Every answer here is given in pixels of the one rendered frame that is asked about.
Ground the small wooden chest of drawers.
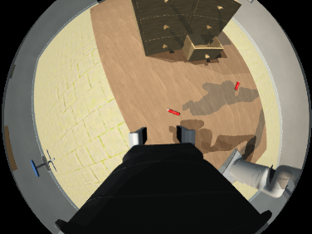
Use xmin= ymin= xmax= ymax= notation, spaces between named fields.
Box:
xmin=129 ymin=0 xmax=241 ymax=56

